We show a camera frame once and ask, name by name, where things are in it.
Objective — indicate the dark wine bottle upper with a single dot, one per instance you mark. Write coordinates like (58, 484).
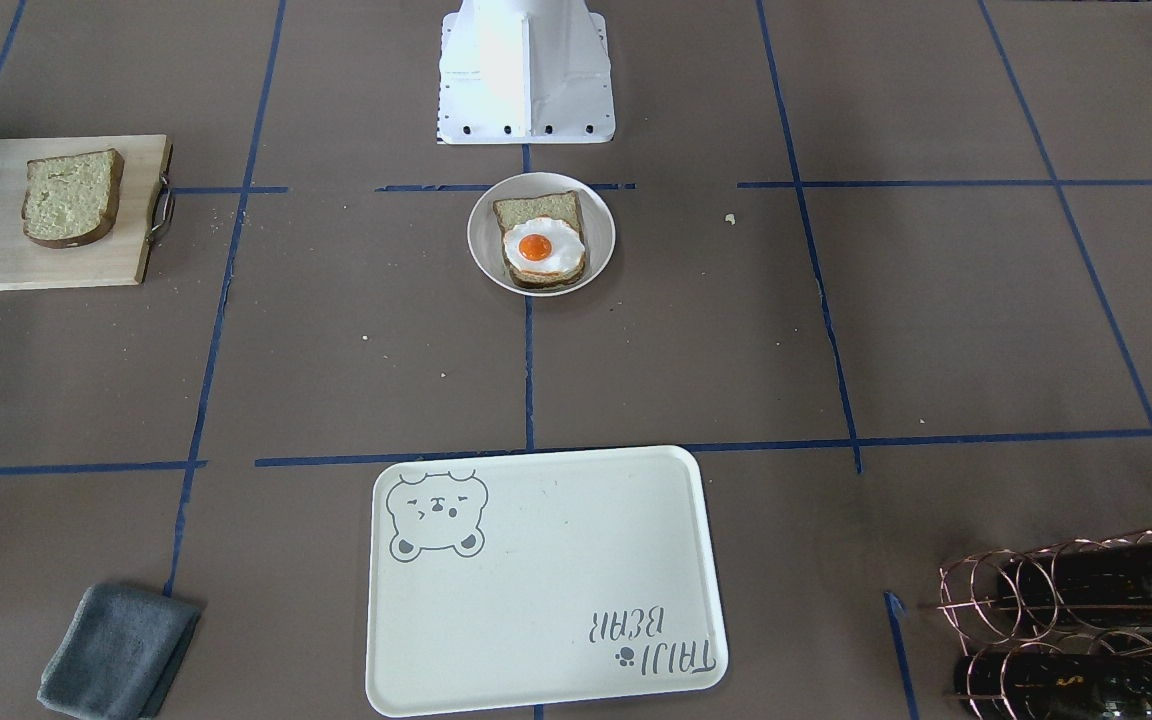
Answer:
(1110, 587)

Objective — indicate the dark wine bottle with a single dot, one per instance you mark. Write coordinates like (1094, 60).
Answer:
(1044, 685)
(1110, 587)

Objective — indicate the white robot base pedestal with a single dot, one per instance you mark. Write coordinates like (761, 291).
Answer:
(524, 72)

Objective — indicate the wooden cutting board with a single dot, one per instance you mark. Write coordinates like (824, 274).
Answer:
(119, 258)

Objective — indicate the bread slice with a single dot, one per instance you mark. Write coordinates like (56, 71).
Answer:
(71, 200)
(563, 205)

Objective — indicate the white round plate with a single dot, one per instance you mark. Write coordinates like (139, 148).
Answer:
(485, 240)

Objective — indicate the fried egg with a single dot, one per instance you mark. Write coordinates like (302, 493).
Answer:
(544, 246)

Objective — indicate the grey folded cloth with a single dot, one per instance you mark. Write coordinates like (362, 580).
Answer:
(120, 656)

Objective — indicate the dark wine bottle lower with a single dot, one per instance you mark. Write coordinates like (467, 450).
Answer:
(1044, 685)

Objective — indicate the cream bear tray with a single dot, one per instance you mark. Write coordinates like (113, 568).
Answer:
(510, 581)

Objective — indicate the copper wire bottle rack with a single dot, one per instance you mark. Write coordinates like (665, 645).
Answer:
(970, 604)

